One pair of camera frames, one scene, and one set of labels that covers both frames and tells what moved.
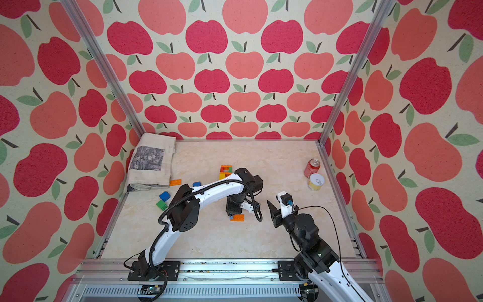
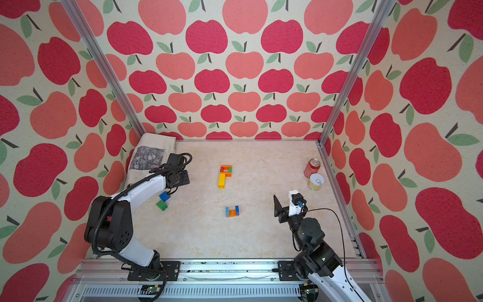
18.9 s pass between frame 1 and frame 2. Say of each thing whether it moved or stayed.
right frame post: stayed
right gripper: stayed
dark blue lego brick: stayed
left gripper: moved
